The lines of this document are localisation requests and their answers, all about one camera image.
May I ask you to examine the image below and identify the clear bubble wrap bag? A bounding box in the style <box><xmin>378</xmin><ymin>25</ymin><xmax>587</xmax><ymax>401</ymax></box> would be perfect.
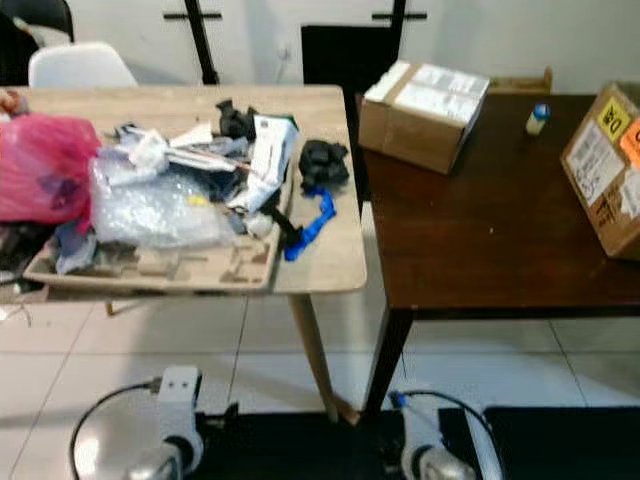
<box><xmin>87</xmin><ymin>153</ymin><xmax>238</xmax><ymax>252</ymax></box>

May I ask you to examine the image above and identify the beige pulp packaging tray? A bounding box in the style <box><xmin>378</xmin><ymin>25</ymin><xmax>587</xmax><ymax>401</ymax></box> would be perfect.
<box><xmin>22</xmin><ymin>205</ymin><xmax>282</xmax><ymax>295</ymax></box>

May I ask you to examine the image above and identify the blue plastic strip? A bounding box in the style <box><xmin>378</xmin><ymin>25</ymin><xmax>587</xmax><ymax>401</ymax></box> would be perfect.
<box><xmin>281</xmin><ymin>186</ymin><xmax>337</xmax><ymax>264</ymax></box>

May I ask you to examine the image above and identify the light wood table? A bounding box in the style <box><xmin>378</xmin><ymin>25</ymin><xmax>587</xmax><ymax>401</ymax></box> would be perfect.
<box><xmin>0</xmin><ymin>85</ymin><xmax>369</xmax><ymax>423</ymax></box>

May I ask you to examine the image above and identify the grey blue cloth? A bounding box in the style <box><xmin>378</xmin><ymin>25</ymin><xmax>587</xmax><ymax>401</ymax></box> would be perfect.
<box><xmin>54</xmin><ymin>222</ymin><xmax>98</xmax><ymax>277</ymax></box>

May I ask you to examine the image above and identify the black plastic bag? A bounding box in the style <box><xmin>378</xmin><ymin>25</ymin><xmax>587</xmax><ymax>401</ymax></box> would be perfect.
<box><xmin>0</xmin><ymin>222</ymin><xmax>53</xmax><ymax>291</ymax></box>

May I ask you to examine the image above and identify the white printed paper package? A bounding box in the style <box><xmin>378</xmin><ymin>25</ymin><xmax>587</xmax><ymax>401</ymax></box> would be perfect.
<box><xmin>227</xmin><ymin>114</ymin><xmax>302</xmax><ymax>214</ymax></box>

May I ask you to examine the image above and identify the black crumpled glove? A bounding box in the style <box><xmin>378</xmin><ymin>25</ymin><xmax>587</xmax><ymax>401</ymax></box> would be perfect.
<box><xmin>297</xmin><ymin>139</ymin><xmax>352</xmax><ymax>194</ymax></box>

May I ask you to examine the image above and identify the white crumpled paper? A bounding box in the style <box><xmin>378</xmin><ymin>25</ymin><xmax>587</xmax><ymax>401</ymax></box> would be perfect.
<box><xmin>128</xmin><ymin>122</ymin><xmax>217</xmax><ymax>177</ymax></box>

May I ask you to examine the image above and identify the black plastic part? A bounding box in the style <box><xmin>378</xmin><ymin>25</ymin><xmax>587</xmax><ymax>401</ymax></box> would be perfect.
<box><xmin>214</xmin><ymin>98</ymin><xmax>259</xmax><ymax>142</ymax></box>

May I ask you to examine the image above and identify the pink plastic bag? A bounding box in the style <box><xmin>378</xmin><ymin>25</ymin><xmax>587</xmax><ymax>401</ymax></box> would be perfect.
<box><xmin>0</xmin><ymin>112</ymin><xmax>104</xmax><ymax>227</ymax></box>

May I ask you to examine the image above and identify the dark brown wooden table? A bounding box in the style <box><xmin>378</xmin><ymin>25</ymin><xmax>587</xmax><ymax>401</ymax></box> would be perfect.
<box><xmin>354</xmin><ymin>92</ymin><xmax>640</xmax><ymax>421</ymax></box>

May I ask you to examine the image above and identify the cardboard box with white labels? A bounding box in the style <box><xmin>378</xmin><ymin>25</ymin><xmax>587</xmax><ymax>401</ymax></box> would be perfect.
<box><xmin>357</xmin><ymin>59</ymin><xmax>492</xmax><ymax>177</ymax></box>

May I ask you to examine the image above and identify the black floor mat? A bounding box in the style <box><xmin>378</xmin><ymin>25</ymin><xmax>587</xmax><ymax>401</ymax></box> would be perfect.
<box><xmin>205</xmin><ymin>404</ymin><xmax>640</xmax><ymax>480</ymax></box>

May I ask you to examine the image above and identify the black metal stand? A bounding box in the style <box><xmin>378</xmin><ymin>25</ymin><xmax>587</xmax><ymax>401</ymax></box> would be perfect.
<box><xmin>162</xmin><ymin>0</ymin><xmax>222</xmax><ymax>87</ymax></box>
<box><xmin>371</xmin><ymin>0</ymin><xmax>427</xmax><ymax>61</ymax></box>

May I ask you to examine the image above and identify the black flat panel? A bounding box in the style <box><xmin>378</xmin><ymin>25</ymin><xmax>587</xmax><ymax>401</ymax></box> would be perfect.
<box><xmin>300</xmin><ymin>24</ymin><xmax>401</xmax><ymax>95</ymax></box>

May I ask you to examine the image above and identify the white plastic chair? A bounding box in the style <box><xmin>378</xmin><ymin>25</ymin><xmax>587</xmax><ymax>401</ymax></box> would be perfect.
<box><xmin>28</xmin><ymin>42</ymin><xmax>139</xmax><ymax>89</ymax></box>

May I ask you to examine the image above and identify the small bottle with blue cap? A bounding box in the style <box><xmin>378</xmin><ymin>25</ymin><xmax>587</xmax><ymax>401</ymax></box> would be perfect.
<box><xmin>524</xmin><ymin>102</ymin><xmax>552</xmax><ymax>138</ymax></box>

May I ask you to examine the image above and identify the black chair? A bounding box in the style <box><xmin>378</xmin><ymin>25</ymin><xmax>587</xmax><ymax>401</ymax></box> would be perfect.
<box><xmin>0</xmin><ymin>0</ymin><xmax>76</xmax><ymax>87</ymax></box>

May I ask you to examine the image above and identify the small wooden crate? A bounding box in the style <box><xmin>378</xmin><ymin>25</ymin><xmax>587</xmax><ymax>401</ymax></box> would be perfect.
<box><xmin>489</xmin><ymin>67</ymin><xmax>554</xmax><ymax>97</ymax></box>

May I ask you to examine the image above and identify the large brown cardboard box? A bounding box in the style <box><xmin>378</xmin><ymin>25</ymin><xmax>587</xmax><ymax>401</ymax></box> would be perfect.
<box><xmin>559</xmin><ymin>82</ymin><xmax>640</xmax><ymax>264</ymax></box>

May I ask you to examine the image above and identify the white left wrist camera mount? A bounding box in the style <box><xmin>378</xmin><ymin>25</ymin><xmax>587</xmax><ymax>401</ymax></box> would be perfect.
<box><xmin>154</xmin><ymin>364</ymin><xmax>207</xmax><ymax>453</ymax></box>

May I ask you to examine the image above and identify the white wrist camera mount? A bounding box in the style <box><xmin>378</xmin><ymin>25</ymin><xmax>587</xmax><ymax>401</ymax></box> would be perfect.
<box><xmin>154</xmin><ymin>364</ymin><xmax>207</xmax><ymax>453</ymax></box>
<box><xmin>398</xmin><ymin>393</ymin><xmax>503</xmax><ymax>475</ymax></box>

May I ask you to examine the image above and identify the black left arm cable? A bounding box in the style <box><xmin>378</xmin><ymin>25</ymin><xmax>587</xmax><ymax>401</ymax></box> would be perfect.
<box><xmin>69</xmin><ymin>377</ymin><xmax>163</xmax><ymax>480</ymax></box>

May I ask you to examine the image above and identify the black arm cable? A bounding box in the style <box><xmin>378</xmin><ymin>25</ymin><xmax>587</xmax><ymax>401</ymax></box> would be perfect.
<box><xmin>69</xmin><ymin>377</ymin><xmax>163</xmax><ymax>480</ymax></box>
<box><xmin>390</xmin><ymin>389</ymin><xmax>506</xmax><ymax>480</ymax></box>

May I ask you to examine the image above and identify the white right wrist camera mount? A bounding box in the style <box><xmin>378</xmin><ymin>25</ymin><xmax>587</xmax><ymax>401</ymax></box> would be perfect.
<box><xmin>398</xmin><ymin>393</ymin><xmax>503</xmax><ymax>475</ymax></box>

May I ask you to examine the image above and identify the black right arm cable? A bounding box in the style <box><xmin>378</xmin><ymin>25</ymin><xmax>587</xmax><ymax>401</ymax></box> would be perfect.
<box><xmin>390</xmin><ymin>389</ymin><xmax>506</xmax><ymax>480</ymax></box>

